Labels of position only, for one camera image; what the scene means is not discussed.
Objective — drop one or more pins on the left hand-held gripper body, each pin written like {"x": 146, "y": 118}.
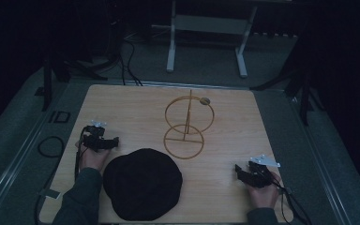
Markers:
{"x": 94, "y": 138}

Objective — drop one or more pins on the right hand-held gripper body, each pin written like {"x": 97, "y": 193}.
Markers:
{"x": 261, "y": 174}

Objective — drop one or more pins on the black hat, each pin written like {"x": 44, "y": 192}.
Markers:
{"x": 142, "y": 184}

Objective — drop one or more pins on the person's right hand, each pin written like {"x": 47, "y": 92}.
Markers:
{"x": 265, "y": 193}

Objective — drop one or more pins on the person's left hand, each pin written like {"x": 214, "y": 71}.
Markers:
{"x": 92, "y": 157}

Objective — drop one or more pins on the black tripod stand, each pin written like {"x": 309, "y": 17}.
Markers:
{"x": 296, "y": 78}
{"x": 75, "y": 53}

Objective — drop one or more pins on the white metal table frame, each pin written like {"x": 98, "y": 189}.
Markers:
{"x": 209, "y": 37}

